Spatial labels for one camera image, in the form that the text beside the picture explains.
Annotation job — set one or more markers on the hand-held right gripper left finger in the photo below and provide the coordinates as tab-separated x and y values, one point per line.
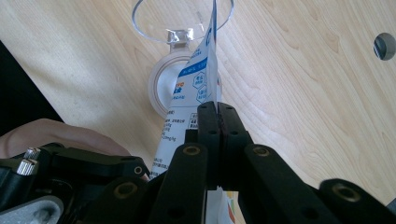
213	155

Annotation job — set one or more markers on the clear glass jar with hinged lid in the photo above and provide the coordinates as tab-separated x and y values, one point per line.
163	84

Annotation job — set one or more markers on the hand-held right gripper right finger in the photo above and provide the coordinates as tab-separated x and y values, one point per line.
232	155

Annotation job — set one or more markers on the white and blue packet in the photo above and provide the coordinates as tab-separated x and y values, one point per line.
186	121

